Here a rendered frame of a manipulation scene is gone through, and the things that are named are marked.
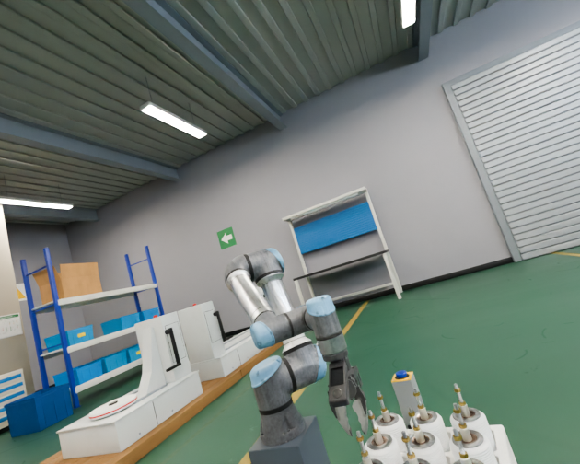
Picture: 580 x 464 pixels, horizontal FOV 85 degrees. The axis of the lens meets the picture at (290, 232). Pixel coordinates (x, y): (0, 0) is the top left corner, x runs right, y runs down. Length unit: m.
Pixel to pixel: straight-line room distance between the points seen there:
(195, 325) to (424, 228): 4.05
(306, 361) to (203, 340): 2.28
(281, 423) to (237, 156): 6.26
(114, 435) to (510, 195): 5.62
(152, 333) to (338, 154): 4.55
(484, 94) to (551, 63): 0.91
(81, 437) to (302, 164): 5.19
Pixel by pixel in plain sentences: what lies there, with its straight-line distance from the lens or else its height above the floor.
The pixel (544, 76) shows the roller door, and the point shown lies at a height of 2.51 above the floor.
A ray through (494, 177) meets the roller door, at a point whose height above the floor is 1.33.
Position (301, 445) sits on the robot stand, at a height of 0.29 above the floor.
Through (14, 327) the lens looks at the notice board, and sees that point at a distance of 6.88.
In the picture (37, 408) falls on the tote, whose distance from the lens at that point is 4.89.
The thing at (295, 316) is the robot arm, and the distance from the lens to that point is 0.96.
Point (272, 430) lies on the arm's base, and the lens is 1.17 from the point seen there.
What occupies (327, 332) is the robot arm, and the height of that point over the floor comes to 0.61.
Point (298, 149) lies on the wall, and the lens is 6.46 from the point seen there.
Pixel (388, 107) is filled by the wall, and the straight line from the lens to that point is 6.31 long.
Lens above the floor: 0.78
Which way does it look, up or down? 8 degrees up
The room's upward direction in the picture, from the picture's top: 17 degrees counter-clockwise
